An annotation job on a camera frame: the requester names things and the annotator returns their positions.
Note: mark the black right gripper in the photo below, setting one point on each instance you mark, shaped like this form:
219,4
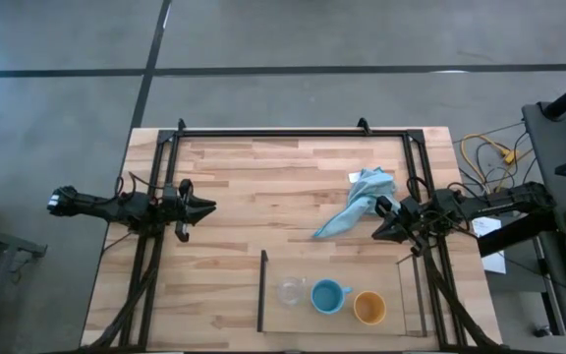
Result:
408,216

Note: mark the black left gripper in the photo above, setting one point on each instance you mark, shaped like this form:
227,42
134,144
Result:
177,204

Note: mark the yellow plastic cup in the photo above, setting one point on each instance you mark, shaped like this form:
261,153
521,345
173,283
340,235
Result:
369,308

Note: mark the blue ceramic mug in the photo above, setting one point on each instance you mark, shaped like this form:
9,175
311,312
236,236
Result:
327,296

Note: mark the clear glass cup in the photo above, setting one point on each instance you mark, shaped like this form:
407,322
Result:
290,291

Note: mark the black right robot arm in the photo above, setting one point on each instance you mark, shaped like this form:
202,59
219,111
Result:
489,201

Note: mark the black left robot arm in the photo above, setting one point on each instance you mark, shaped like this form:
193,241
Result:
106,206

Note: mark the light blue cloth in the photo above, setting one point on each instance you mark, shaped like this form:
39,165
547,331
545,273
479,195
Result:
361,201

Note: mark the white paper tag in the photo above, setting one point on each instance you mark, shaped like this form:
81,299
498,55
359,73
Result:
354,177

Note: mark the white paper sheet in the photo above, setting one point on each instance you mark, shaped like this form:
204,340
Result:
492,231

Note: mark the black slanted bar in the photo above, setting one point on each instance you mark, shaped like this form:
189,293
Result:
514,233

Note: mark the grey desk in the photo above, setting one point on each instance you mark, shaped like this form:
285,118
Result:
548,147

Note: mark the grey metal side table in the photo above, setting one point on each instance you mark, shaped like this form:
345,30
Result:
3,241

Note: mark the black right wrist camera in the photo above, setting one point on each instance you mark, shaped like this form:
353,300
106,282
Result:
416,246

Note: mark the black metal table frame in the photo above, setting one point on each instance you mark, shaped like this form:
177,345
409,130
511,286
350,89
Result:
288,133

